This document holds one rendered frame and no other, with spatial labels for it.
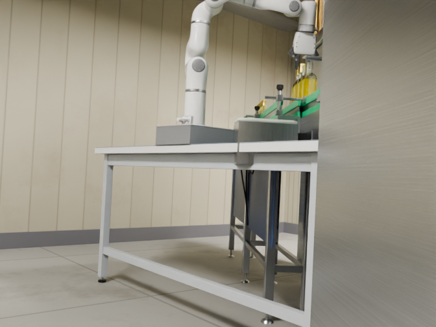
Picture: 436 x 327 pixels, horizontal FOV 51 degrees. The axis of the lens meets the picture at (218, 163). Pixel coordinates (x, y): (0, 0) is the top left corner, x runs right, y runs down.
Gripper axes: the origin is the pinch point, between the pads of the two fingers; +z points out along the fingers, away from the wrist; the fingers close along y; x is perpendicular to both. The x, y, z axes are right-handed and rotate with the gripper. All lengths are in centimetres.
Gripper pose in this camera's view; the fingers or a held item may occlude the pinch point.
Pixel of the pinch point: (302, 65)
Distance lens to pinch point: 221.7
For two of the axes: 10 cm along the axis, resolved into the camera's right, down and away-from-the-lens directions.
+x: 0.6, 2.4, -9.7
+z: -0.7, 9.7, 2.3
